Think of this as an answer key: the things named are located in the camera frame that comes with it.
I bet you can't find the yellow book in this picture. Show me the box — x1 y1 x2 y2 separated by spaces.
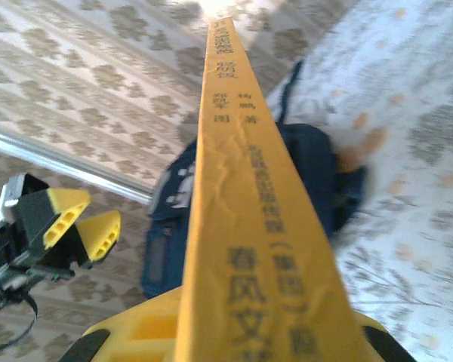
173 17 378 362

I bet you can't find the aluminium corner post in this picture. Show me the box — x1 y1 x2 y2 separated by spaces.
0 126 155 205

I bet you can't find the black left gripper wire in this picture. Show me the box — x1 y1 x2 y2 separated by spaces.
0 292 39 354

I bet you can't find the navy blue backpack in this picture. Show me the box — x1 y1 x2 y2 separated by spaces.
141 60 369 299

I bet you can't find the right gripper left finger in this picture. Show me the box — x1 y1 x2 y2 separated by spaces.
60 287 186 362

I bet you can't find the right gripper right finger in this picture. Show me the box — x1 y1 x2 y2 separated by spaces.
356 311 417 362

